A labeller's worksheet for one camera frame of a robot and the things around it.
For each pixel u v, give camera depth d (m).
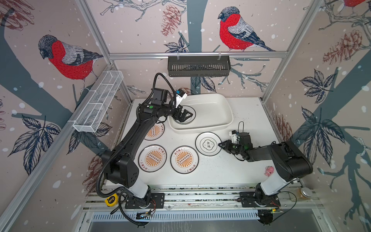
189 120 1.06
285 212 0.70
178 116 0.68
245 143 0.76
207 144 0.95
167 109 0.67
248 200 0.73
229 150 0.84
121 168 0.42
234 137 0.89
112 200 0.73
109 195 0.42
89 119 0.71
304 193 0.66
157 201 0.73
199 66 1.04
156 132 1.01
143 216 0.71
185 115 0.69
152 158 0.89
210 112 1.11
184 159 0.88
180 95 0.68
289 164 0.46
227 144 0.84
